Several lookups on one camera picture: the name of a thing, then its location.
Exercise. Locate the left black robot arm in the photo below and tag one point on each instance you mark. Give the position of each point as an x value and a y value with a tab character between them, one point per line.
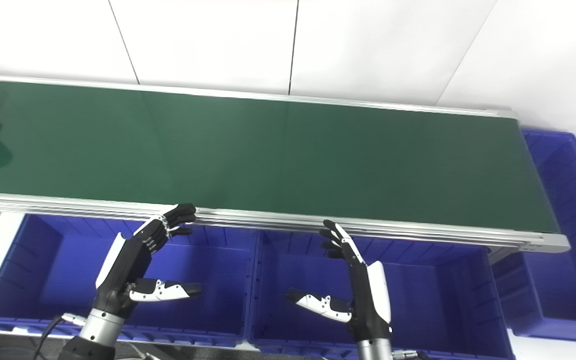
99	330

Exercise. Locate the green conveyor belt aluminium frame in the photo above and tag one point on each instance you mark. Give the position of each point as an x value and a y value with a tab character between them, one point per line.
278	155

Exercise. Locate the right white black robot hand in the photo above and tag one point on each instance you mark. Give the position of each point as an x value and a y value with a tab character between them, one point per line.
368	300

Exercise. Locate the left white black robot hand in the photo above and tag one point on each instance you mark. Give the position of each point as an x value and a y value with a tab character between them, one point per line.
128	260

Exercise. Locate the blue plastic bin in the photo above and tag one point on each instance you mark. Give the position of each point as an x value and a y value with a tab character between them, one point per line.
563	280
58	270
433	300

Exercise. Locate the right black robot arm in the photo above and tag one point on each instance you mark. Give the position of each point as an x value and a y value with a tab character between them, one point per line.
374	350

